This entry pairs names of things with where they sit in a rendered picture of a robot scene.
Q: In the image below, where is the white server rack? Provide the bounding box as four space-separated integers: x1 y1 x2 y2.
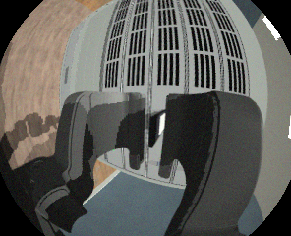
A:
59 0 267 189

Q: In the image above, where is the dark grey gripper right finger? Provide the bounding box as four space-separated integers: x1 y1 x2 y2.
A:
158 90 263 236

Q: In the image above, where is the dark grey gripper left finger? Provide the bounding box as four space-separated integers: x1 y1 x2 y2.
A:
13 91 146 233

